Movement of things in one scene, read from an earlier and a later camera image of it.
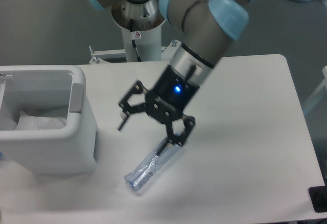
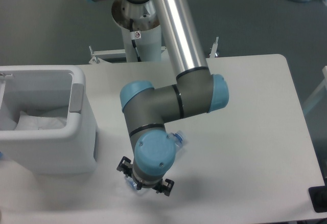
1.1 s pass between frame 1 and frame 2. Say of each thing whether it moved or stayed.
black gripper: moved
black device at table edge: stayed
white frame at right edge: stayed
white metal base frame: stayed
